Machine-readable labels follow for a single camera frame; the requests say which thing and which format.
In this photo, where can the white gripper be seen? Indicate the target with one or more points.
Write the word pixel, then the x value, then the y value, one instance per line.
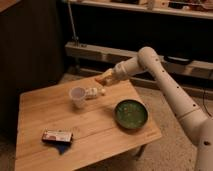
pixel 118 72

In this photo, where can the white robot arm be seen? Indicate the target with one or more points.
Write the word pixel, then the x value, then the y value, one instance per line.
pixel 196 124

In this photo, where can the pale pepper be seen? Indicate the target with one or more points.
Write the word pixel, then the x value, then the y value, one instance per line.
pixel 92 93

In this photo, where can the white ceramic cup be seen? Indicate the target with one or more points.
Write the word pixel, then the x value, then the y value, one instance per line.
pixel 78 96

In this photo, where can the wooden shelf unit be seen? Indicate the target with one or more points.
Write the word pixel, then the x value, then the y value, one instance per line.
pixel 113 32

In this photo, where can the green round plate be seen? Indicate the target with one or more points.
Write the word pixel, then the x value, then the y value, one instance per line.
pixel 130 114

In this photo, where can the metal pole stand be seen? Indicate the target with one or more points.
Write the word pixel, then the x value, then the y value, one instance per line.
pixel 75 37

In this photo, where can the black device on shelf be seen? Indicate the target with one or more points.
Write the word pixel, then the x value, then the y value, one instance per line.
pixel 179 61

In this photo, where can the red white snack packet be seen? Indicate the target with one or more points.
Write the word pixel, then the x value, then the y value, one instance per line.
pixel 57 136

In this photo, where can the wooden table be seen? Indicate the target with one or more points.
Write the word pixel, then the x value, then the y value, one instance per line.
pixel 96 136

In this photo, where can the blue cloth piece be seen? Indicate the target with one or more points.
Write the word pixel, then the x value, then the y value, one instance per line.
pixel 62 148

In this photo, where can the dark wooden cabinet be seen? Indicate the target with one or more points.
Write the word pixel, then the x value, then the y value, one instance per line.
pixel 30 54

